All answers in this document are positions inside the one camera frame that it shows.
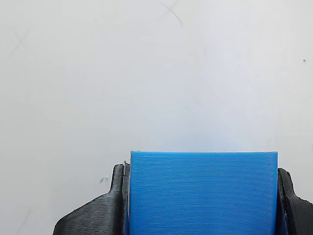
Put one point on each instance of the blue cube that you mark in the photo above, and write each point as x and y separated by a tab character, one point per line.
203	193

